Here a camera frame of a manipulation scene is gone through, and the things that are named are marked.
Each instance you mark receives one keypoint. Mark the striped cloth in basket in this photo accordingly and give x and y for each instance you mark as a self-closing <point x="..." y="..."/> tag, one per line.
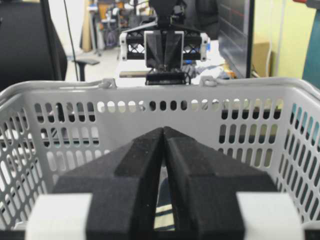
<point x="164" y="219"/>

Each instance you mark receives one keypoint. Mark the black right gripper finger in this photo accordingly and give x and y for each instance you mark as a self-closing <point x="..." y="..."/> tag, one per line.
<point x="112" y="197"/>
<point x="220" y="198"/>
<point x="153" y="49"/>
<point x="173" y="55"/>

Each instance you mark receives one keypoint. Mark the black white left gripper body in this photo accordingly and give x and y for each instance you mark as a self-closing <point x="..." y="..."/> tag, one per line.
<point x="195" y="49"/>

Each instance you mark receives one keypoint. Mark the black office chair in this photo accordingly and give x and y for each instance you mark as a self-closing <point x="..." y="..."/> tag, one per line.
<point x="30" y="48"/>

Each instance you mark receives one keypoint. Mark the cardboard box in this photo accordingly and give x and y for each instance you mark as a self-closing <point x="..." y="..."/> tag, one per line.
<point x="260" y="52"/>

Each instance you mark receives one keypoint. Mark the black monitor screen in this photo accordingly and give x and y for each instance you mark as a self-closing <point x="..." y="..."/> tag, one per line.
<point x="235" y="35"/>

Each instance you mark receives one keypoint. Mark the white plastic shopping basket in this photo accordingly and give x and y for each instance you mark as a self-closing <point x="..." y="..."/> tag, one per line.
<point x="50" y="127"/>

